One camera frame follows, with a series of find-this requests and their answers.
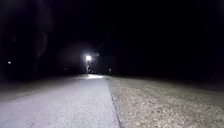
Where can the dry grass verge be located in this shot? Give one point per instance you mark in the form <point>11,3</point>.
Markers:
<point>160,106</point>

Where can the street lamp on pole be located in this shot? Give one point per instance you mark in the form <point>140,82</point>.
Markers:
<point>88,58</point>

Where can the grey asphalt path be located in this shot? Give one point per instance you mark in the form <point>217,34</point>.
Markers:
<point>76,106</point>

